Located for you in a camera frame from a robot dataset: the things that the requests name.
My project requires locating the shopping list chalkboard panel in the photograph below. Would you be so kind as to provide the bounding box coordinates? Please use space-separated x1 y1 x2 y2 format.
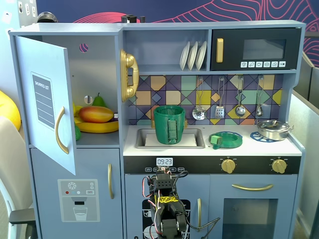
30 71 56 131

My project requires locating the round black silver object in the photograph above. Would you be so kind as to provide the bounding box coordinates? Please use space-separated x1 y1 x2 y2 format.
36 11 58 23

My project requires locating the steel slotted spatula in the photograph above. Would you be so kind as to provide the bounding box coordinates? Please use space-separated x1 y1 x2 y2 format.
214 76 225 119

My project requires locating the grey rounded desk partition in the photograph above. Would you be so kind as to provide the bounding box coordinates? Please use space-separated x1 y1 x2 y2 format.
290 89 319 239

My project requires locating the steel ladle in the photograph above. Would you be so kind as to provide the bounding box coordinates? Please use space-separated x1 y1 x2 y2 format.
235 76 247 117

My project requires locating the gold fridge handle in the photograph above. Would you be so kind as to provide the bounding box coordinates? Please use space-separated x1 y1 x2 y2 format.
107 163 115 200

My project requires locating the grey water dispenser sticker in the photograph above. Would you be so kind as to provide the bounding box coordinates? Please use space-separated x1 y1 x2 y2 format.
57 178 101 223

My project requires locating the blue oven door with window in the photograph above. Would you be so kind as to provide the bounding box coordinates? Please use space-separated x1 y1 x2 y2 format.
209 174 299 239

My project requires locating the white toy plate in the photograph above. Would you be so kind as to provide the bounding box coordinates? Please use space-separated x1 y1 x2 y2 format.
195 40 208 71
179 41 191 72
187 41 199 71

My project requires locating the blue round trivet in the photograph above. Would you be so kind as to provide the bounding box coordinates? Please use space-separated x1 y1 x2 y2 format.
250 131 284 143

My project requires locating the gold stove knob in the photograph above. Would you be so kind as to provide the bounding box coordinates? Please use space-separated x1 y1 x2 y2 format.
271 158 287 174
221 158 237 174

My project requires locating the steel toy pot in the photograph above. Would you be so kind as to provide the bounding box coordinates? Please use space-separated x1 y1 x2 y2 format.
254 119 294 142

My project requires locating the gold dishwasher handle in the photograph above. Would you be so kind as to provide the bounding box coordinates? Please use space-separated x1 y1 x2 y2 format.
196 198 202 232

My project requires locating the steel pot lid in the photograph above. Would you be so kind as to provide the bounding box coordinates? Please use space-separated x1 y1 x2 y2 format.
256 119 290 130

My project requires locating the grey toy sink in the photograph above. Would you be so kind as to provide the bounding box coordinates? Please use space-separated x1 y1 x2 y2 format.
136 128 205 149

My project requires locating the curved gold cabinet door handle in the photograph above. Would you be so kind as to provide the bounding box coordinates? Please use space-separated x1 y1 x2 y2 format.
55 106 70 155

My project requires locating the green toy pear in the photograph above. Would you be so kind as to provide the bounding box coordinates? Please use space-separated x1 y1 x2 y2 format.
92 93 105 108

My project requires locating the blue toy kitchen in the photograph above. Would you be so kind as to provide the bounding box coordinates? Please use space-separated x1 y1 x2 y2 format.
8 19 307 239

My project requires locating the black looped cable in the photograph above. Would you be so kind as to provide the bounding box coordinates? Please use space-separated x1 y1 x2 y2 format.
185 216 221 231

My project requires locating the yellow toy banana bunch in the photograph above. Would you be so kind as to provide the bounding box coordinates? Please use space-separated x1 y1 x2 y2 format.
72 102 120 134

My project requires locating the steel skimmer spoon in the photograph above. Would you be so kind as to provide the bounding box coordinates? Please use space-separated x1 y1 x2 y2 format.
191 76 208 120

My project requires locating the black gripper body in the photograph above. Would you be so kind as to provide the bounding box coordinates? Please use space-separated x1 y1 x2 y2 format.
156 172 174 181

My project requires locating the blue cabinet door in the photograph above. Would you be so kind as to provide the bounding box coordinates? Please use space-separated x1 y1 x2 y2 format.
14 35 77 176

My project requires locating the black monitor back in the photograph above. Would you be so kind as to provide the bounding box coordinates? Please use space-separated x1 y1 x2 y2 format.
298 53 319 100

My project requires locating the blue fridge door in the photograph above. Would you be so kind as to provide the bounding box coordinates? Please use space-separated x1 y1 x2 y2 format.
29 148 122 239

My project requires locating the blue dishwasher door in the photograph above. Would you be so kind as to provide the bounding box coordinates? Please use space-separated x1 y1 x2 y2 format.
124 174 210 239

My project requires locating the yellow bean bag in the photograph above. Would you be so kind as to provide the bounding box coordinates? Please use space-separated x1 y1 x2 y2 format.
0 90 22 131

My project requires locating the gold toy telephone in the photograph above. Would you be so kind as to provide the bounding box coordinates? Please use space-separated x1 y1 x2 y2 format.
119 48 140 103

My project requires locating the white panel with stickers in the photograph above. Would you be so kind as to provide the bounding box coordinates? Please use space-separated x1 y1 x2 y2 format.
0 0 37 29

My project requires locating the green printed cup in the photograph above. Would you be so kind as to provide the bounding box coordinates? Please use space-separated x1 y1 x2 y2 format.
153 105 186 145

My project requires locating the gold oven handle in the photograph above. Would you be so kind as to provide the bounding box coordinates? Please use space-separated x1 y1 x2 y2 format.
231 183 274 192

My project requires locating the red yellow toy mango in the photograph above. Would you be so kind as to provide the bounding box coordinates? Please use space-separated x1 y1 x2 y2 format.
78 106 115 123

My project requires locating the white office chair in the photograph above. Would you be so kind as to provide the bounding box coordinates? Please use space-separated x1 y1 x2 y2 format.
0 116 38 239

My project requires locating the green round lid dish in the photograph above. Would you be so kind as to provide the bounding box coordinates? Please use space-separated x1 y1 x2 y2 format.
208 131 243 150

